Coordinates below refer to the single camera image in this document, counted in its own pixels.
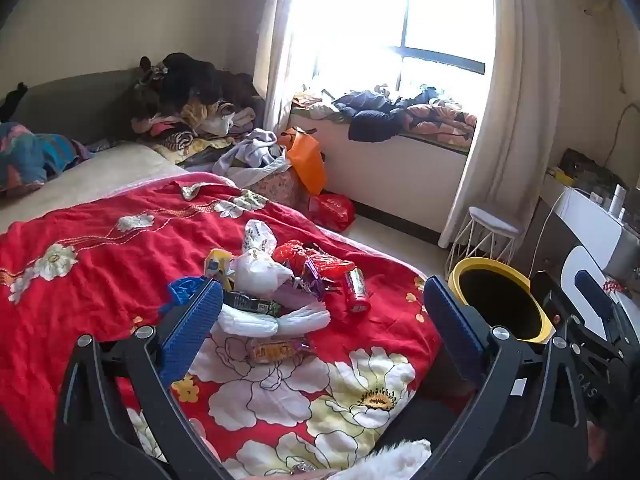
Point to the yellow snack wrapper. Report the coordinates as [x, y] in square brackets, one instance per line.
[217, 262]

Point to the narrow cream curtain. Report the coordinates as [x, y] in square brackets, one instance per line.
[272, 60]

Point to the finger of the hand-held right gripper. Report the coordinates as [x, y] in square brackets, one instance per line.
[590, 341]
[592, 286]

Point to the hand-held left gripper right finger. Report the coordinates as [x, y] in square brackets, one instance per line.
[450, 320]

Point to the red floral blanket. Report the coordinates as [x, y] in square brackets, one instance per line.
[100, 280]

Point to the red cylindrical packet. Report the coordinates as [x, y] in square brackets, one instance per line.
[356, 292]

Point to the beige bed sheet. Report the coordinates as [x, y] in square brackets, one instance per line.
[90, 180]

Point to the wide cream curtain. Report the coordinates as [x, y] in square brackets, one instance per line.
[505, 110]

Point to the yellow rimmed trash bin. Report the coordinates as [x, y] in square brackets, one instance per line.
[500, 300]

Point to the orange bag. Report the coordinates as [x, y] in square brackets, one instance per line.
[307, 160]

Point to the pile of clothes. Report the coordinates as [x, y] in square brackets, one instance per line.
[190, 80]

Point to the pink floral box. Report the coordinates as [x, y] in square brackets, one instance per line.
[277, 187]

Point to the black snack packet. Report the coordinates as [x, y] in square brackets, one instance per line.
[250, 303]

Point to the purple snack wrapper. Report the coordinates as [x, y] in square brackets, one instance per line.
[312, 282]

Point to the white twisted plastic wrapper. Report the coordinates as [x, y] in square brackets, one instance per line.
[250, 322]

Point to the grey white garment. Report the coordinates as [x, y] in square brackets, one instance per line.
[250, 152]

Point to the blue patterned quilt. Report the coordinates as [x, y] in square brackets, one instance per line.
[25, 155]

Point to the white fluffy sleeve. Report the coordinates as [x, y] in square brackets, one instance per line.
[390, 460]

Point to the grey green headboard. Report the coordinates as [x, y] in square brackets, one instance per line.
[75, 105]

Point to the orange snack bar wrapper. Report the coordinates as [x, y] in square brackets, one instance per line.
[272, 351]

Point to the dark blue jacket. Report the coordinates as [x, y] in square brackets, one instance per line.
[372, 127]

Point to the red plastic bag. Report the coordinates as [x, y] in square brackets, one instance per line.
[332, 210]

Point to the shiny red wrapper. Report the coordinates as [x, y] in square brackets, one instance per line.
[290, 252]

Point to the blue plastic bag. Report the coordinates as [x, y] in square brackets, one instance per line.
[180, 290]

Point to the black cloth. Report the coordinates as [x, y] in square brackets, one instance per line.
[12, 102]

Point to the orange patterned blanket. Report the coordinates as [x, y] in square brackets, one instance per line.
[440, 120]

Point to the white bottle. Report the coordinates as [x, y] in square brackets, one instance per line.
[616, 200]

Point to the white plastic bag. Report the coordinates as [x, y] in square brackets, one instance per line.
[260, 272]

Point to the dark box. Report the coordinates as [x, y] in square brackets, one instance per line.
[590, 172]

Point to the dark framed window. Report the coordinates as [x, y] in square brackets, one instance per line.
[440, 5]

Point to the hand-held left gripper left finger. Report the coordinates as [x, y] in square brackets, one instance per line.
[192, 320]

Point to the white desk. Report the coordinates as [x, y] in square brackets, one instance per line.
[585, 220]

